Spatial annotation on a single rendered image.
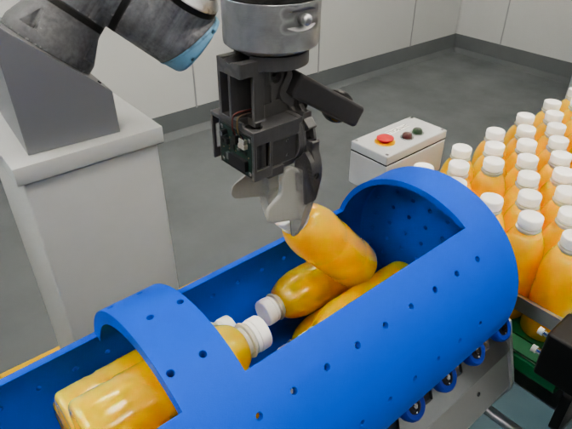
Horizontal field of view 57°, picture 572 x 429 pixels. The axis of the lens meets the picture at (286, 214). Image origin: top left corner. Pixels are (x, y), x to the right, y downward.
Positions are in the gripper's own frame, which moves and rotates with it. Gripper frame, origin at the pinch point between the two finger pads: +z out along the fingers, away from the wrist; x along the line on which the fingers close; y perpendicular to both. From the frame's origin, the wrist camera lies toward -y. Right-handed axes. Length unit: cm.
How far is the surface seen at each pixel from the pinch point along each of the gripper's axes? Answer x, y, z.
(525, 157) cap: 0, -63, 13
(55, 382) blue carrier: -8.2, 27.7, 15.7
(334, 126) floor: -202, -221, 125
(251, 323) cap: 5.7, 9.6, 7.1
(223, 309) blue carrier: -7.8, 4.7, 18.2
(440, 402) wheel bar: 16.9, -16.1, 31.6
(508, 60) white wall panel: -194, -442, 119
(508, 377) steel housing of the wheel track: 19, -34, 38
